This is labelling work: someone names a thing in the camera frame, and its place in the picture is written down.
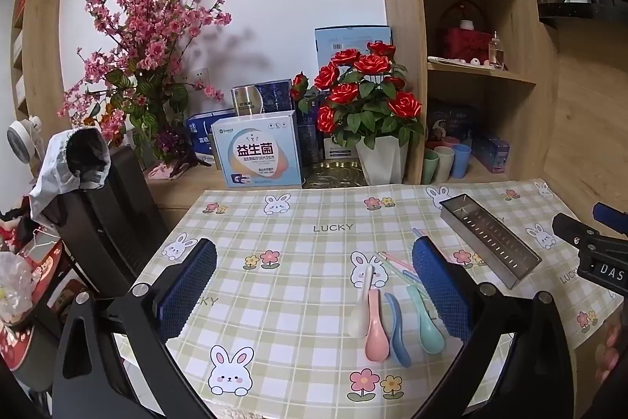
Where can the glass perfume bottle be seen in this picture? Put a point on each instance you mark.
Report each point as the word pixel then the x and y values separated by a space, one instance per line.
pixel 496 51

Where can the green chopstick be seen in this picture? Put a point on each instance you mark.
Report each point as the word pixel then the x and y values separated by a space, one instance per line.
pixel 403 272

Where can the red basket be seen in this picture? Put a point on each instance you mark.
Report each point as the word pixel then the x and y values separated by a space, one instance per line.
pixel 463 41

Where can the blue spoon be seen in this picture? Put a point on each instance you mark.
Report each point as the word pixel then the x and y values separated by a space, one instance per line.
pixel 398 340

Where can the dark blue gift box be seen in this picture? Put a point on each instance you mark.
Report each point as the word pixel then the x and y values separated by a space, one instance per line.
pixel 265 97

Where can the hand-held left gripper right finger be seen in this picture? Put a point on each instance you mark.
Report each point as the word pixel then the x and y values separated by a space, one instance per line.
pixel 441 286

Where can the pink spoon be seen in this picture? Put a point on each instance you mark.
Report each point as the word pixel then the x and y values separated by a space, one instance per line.
pixel 376 335

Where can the green spoon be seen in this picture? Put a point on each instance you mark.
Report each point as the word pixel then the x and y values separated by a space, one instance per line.
pixel 431 338

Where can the checked rabbit print tablecloth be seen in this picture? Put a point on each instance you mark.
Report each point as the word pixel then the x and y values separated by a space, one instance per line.
pixel 294 262

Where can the green cup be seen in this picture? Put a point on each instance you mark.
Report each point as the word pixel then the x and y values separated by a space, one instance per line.
pixel 430 166

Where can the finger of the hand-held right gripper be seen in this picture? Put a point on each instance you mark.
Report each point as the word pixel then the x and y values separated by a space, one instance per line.
pixel 574 228
pixel 611 215

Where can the black office chair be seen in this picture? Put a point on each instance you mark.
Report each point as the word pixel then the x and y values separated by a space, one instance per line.
pixel 113 227

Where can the white wall outlet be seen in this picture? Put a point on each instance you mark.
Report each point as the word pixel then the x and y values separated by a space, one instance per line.
pixel 198 76

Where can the white grey cloth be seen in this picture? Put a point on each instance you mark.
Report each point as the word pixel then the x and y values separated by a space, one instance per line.
pixel 54 173

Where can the white spoon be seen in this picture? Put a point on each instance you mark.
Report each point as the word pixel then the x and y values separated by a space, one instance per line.
pixel 360 306

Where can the moon picture box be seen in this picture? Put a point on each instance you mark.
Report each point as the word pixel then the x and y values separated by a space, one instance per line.
pixel 438 122

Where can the dark blue picture box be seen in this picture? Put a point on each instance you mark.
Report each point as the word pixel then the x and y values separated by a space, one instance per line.
pixel 466 117

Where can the golden tray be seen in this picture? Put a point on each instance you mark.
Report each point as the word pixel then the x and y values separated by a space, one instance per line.
pixel 333 176

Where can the light blue flat box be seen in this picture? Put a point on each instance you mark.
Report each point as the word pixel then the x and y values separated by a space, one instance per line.
pixel 338 38

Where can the beige cup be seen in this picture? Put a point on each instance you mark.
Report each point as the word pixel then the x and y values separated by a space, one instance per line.
pixel 444 163

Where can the white supplement box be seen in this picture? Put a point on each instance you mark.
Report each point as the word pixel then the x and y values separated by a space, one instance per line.
pixel 257 149

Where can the white fan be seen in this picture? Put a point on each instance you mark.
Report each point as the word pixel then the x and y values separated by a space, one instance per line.
pixel 22 139

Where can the white plastic bag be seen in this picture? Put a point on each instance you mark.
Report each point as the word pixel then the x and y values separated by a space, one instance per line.
pixel 13 286

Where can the blue chopstick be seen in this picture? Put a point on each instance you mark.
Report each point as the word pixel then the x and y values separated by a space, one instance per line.
pixel 417 233

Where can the pink cup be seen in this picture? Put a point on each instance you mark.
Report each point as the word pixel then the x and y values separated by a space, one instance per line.
pixel 449 140

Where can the red rose plant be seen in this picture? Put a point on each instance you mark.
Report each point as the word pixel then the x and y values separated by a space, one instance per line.
pixel 363 95

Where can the black shelf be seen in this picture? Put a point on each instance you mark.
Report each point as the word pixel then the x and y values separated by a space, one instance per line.
pixel 579 10

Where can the stainless steel utensil tray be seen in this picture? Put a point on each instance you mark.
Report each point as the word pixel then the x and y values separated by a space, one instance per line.
pixel 490 242

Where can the purple box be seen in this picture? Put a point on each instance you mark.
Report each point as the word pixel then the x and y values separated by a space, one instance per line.
pixel 492 151

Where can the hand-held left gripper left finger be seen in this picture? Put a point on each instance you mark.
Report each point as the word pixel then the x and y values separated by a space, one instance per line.
pixel 189 286

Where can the blue cup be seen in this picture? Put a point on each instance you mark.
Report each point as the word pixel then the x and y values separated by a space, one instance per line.
pixel 462 161

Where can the wooden shelf unit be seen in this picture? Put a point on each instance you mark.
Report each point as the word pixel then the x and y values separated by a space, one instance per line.
pixel 397 6

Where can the blue white carton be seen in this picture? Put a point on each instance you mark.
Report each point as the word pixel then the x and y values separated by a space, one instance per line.
pixel 198 139

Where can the pink blossom flower arrangement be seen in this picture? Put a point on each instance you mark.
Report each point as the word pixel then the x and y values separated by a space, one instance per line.
pixel 147 31

